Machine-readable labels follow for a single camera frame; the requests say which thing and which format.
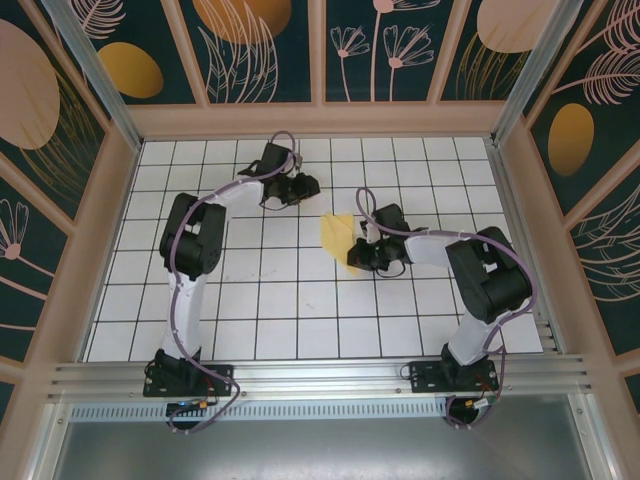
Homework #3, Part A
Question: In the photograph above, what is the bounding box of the yellow paper sheet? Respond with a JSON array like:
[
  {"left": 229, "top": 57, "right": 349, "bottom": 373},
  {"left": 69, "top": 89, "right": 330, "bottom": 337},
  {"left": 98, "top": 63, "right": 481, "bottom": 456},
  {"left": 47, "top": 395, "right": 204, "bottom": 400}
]
[{"left": 318, "top": 211, "right": 362, "bottom": 277}]

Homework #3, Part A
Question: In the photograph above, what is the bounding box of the grey metal sheet panel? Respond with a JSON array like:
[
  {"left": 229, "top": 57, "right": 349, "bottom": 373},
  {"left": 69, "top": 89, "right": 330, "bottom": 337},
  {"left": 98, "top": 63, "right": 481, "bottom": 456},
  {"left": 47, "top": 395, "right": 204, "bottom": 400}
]
[{"left": 29, "top": 399, "right": 621, "bottom": 480}]

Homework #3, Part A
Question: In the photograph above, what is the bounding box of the aluminium side rail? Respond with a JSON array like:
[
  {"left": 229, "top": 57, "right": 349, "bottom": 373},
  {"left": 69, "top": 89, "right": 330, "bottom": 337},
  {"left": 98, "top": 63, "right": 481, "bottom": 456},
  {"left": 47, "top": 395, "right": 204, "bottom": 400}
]
[{"left": 487, "top": 139, "right": 564, "bottom": 355}]

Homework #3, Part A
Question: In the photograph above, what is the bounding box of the long aluminium base rail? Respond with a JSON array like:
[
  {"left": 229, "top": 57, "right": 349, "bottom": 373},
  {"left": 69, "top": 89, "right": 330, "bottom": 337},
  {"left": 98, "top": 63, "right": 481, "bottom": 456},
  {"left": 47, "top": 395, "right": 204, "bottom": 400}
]
[{"left": 47, "top": 353, "right": 596, "bottom": 401}]

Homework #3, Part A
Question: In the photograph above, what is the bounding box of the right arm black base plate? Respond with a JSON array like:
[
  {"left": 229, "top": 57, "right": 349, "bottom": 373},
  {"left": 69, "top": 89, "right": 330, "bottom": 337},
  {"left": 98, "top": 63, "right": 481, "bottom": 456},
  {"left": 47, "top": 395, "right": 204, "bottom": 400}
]
[{"left": 408, "top": 359, "right": 500, "bottom": 395}]

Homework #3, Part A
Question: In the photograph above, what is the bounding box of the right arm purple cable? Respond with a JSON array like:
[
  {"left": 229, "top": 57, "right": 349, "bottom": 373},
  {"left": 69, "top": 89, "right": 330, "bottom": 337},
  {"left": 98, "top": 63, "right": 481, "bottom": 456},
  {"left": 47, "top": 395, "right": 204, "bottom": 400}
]
[{"left": 355, "top": 187, "right": 537, "bottom": 432}]

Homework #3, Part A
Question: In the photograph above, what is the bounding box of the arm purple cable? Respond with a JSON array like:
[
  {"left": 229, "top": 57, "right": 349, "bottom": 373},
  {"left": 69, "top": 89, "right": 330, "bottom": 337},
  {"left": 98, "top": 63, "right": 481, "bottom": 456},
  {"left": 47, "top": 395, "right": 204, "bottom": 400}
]
[
  {"left": 169, "top": 130, "right": 301, "bottom": 436},
  {"left": 355, "top": 187, "right": 537, "bottom": 432}
]

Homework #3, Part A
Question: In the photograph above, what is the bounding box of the slotted grey cable duct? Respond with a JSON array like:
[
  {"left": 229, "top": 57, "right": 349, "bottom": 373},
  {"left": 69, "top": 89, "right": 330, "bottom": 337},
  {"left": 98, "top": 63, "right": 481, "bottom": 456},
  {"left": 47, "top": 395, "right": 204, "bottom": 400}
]
[{"left": 69, "top": 398, "right": 451, "bottom": 422}]

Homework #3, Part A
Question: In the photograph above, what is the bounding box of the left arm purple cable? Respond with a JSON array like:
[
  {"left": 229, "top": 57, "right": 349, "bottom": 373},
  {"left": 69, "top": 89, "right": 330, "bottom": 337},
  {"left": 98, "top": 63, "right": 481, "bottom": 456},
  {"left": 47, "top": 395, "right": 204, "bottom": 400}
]
[{"left": 169, "top": 130, "right": 301, "bottom": 436}]

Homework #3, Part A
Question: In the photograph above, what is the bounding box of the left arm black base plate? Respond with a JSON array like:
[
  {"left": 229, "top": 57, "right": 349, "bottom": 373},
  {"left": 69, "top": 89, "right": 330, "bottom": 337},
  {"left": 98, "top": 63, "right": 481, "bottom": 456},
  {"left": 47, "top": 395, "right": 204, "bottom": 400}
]
[{"left": 143, "top": 363, "right": 235, "bottom": 399}]

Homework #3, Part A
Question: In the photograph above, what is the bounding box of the aluminium corner post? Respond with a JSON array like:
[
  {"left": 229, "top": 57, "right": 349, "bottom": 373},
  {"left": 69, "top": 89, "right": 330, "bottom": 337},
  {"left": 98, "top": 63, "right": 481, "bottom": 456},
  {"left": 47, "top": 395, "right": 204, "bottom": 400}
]
[
  {"left": 491, "top": 0, "right": 589, "bottom": 147},
  {"left": 39, "top": 0, "right": 145, "bottom": 152}
]

